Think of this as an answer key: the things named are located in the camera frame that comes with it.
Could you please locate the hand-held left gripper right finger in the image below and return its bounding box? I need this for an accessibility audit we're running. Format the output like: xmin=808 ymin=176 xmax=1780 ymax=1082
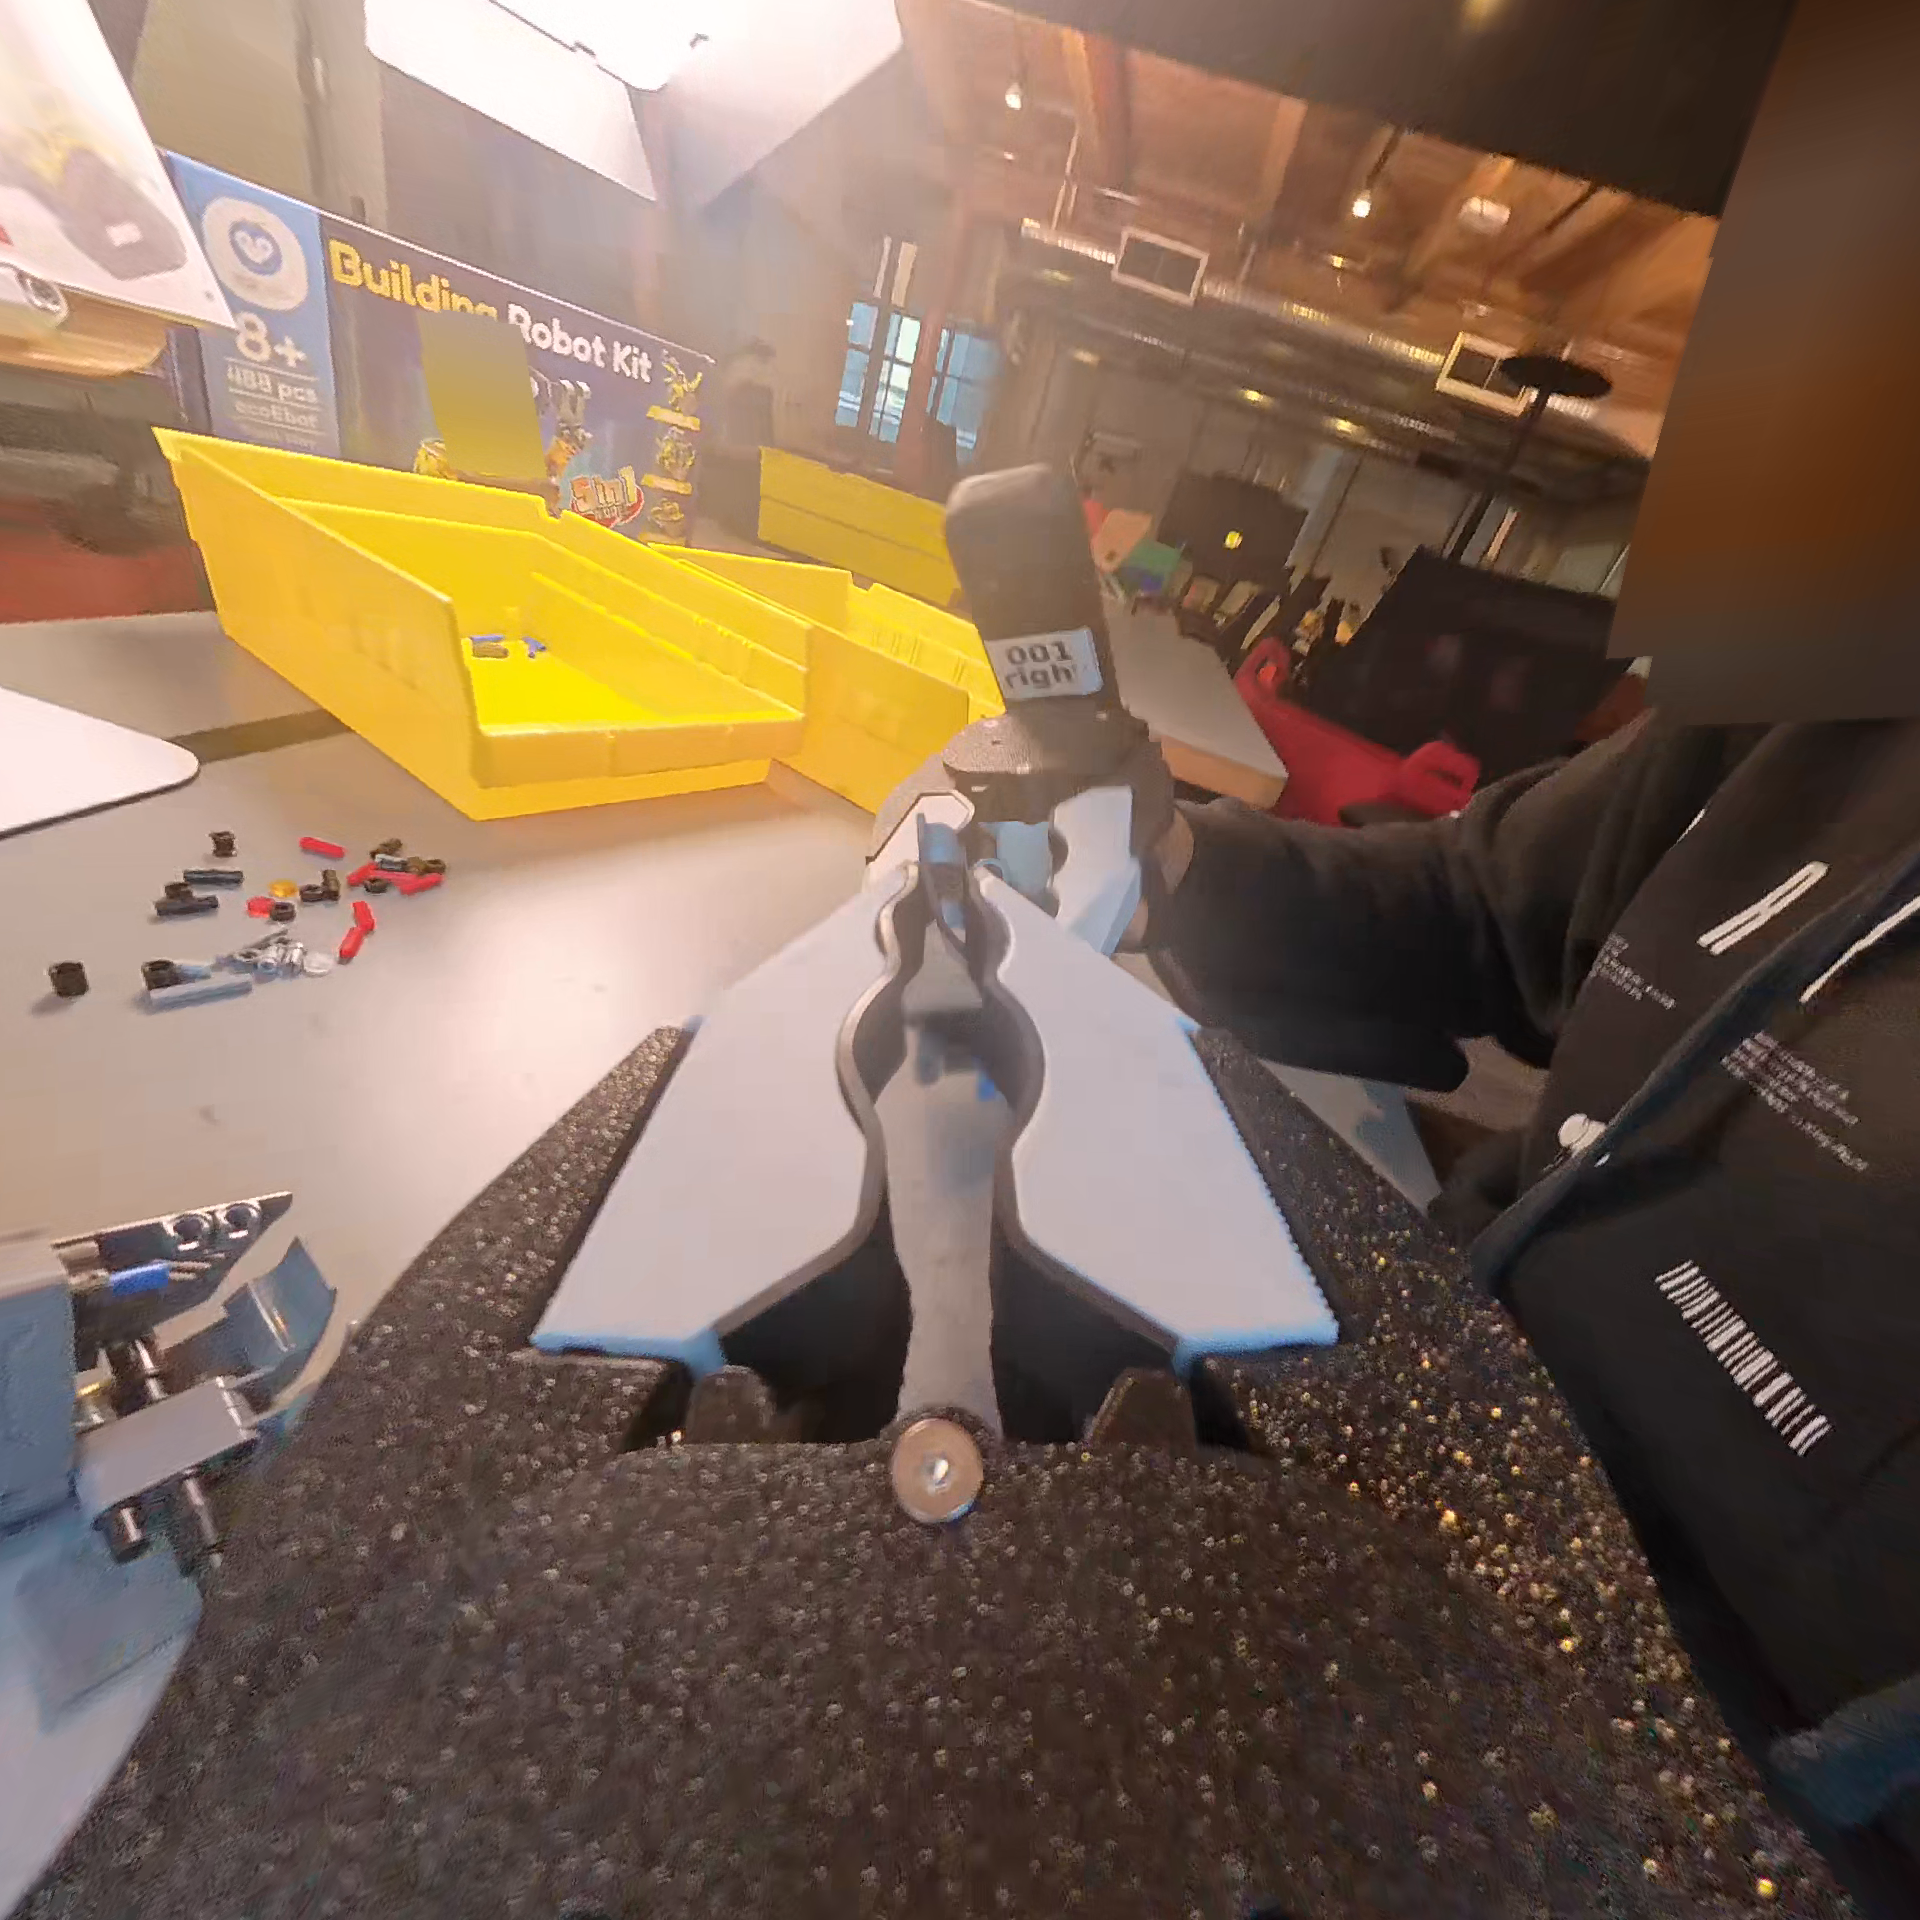
xmin=962 ymin=868 xmax=1343 ymax=1374

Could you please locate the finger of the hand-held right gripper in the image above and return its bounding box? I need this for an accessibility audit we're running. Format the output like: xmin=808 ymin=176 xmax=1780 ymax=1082
xmin=1049 ymin=787 xmax=1149 ymax=962
xmin=867 ymin=798 xmax=975 ymax=895

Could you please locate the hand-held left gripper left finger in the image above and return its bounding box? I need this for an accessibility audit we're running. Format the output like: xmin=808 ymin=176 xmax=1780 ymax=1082
xmin=531 ymin=868 xmax=929 ymax=1374

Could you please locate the white booklet stand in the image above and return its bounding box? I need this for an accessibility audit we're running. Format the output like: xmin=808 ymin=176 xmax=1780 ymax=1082
xmin=0 ymin=262 xmax=201 ymax=843

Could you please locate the instruction booklet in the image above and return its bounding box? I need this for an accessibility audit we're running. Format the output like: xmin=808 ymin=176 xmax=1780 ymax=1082
xmin=0 ymin=0 xmax=237 ymax=329

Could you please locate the person's right forearm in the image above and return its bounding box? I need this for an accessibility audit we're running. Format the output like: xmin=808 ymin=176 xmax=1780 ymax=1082
xmin=1147 ymin=720 xmax=1668 ymax=1099

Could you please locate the grey desk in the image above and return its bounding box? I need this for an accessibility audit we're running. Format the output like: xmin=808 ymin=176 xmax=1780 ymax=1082
xmin=0 ymin=609 xmax=1443 ymax=1879

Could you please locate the yellow plastic bin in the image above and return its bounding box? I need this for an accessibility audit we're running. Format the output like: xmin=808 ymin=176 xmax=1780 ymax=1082
xmin=561 ymin=511 xmax=1007 ymax=819
xmin=154 ymin=429 xmax=821 ymax=824
xmin=758 ymin=445 xmax=975 ymax=610

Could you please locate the paned window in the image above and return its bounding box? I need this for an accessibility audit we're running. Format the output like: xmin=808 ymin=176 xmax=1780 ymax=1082
xmin=840 ymin=297 xmax=921 ymax=445
xmin=918 ymin=322 xmax=1002 ymax=455

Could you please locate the red chair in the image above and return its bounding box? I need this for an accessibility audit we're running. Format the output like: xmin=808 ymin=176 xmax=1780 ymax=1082
xmin=1234 ymin=638 xmax=1483 ymax=829

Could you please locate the blue robot kit box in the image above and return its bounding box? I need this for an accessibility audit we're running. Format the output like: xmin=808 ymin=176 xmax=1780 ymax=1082
xmin=163 ymin=152 xmax=718 ymax=550

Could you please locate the pile of small brick parts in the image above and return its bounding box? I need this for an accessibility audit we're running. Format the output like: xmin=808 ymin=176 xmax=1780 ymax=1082
xmin=46 ymin=826 xmax=450 ymax=1010

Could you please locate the person's black hoodie torso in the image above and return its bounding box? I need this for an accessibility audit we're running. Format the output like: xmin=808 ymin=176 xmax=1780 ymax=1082
xmin=1424 ymin=676 xmax=1920 ymax=1879

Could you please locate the white flat panel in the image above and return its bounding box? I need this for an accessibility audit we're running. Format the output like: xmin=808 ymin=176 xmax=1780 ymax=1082
xmin=361 ymin=0 xmax=903 ymax=203

